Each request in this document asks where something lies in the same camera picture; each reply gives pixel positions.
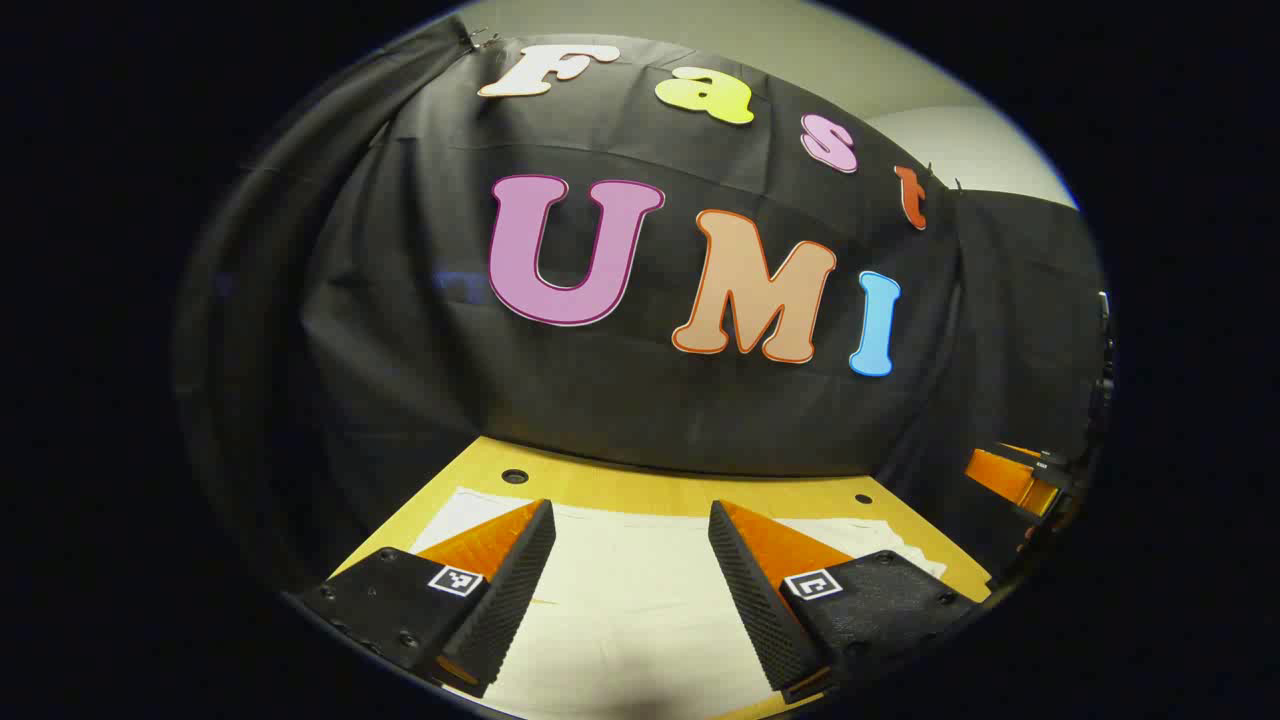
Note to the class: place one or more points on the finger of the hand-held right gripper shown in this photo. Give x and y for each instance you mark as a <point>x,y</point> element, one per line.
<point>1005,480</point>

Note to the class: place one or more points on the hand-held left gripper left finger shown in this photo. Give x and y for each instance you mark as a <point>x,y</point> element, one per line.
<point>520,580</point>

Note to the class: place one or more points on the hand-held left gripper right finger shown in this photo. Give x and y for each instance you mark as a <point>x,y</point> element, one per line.
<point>750,590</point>

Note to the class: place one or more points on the cream white jeans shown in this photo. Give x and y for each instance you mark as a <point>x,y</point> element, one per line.
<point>630,600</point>

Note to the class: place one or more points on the black backdrop cloth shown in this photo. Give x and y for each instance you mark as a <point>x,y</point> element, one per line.
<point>620,400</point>

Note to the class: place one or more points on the metal backdrop clip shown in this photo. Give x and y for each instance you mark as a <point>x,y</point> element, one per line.
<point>482,40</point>

